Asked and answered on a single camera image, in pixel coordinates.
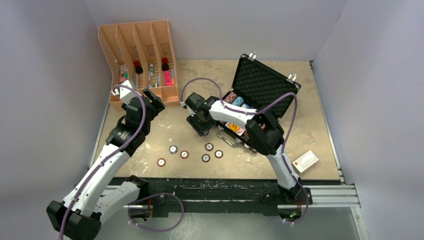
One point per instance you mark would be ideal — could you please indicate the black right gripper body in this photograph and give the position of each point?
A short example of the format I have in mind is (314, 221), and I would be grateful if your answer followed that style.
(206, 122)

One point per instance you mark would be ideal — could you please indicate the red playing card deck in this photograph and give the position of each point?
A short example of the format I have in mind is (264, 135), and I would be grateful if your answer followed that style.
(239, 133)

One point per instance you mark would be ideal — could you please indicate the peach plastic desk organizer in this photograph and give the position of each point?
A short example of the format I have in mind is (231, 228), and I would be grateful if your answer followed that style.
(147, 42)

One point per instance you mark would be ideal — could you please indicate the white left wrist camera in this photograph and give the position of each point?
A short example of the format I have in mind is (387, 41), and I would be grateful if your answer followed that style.
(126, 91)

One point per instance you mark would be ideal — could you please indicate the white playing card box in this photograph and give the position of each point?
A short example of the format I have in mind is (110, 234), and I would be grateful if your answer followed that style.
(305, 161)

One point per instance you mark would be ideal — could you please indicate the black aluminium poker case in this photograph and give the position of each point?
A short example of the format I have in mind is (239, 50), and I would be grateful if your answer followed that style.
(260, 86)

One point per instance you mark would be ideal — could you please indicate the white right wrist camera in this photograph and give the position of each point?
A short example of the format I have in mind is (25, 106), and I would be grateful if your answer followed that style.
(184, 105)

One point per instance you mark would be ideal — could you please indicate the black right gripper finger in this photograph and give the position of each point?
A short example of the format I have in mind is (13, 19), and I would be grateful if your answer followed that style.
(204, 129)
(195, 124)

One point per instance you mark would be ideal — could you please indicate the orange dealer button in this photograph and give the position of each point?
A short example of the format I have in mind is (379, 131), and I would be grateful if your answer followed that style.
(234, 127)

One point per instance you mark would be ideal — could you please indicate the blue white poker chip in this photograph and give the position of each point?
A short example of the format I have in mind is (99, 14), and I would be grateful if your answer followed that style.
(173, 149)

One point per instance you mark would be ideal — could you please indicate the blue playing card deck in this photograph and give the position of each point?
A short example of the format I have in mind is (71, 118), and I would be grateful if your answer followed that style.
(246, 106)

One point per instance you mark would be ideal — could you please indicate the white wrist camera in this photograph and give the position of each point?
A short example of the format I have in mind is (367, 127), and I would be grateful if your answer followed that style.
(184, 105)
(126, 91)

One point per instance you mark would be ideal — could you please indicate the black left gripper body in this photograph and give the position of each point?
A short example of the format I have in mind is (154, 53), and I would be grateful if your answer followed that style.
(148, 123)

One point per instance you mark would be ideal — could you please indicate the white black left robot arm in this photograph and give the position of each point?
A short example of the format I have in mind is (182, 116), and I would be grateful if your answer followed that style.
(80, 215)

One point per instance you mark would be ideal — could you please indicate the black metal base rail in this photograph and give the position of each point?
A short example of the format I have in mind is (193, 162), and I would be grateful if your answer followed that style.
(219, 196)

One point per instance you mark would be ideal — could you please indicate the red white poker chip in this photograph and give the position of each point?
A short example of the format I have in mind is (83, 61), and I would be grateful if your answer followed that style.
(184, 154)
(161, 162)

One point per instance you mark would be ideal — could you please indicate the pink highlighter marker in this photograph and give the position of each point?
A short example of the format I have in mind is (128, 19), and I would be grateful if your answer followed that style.
(168, 78)

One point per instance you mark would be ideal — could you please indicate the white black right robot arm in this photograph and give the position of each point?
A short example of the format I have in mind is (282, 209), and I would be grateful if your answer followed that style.
(266, 136)

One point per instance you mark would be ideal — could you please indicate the red black marker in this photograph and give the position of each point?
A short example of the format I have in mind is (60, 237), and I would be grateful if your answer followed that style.
(138, 67)
(165, 64)

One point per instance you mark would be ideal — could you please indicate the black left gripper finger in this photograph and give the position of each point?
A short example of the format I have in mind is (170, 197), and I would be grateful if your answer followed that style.
(156, 101)
(148, 93)

